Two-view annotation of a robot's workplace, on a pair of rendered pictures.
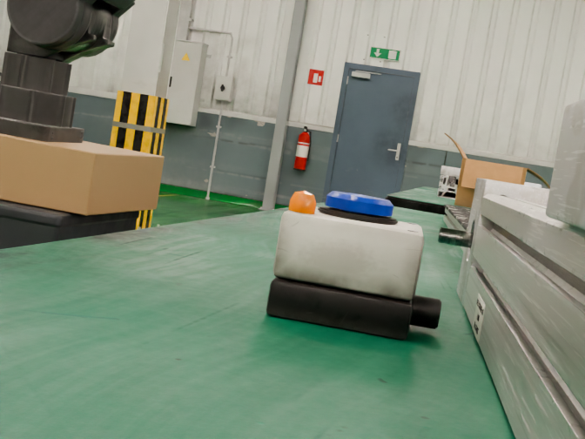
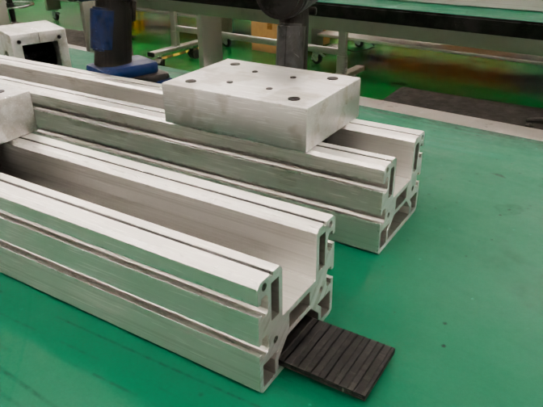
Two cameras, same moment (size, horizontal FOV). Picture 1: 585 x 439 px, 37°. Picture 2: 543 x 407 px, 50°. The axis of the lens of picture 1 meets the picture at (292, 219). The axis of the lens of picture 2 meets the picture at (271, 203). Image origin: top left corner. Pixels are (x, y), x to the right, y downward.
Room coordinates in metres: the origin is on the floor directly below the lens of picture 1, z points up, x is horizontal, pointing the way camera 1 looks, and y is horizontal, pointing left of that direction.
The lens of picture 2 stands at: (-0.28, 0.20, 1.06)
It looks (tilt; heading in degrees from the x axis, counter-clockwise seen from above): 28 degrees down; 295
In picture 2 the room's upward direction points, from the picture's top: 1 degrees counter-clockwise
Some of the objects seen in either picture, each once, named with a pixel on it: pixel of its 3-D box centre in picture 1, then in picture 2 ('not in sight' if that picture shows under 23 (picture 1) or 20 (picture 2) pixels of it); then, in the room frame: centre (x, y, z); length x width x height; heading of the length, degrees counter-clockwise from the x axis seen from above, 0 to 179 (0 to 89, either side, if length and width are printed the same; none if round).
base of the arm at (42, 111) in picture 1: (32, 97); not in sight; (0.93, 0.29, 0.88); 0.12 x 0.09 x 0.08; 175
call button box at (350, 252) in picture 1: (363, 267); not in sight; (0.52, -0.05, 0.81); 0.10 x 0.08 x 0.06; 83
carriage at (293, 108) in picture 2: not in sight; (262, 112); (-0.04, -0.29, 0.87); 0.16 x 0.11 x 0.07; 173
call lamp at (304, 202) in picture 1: (303, 201); not in sight; (0.50, 0.00, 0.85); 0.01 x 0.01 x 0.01
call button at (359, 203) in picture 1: (358, 211); not in sight; (0.52, -0.04, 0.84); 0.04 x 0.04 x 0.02
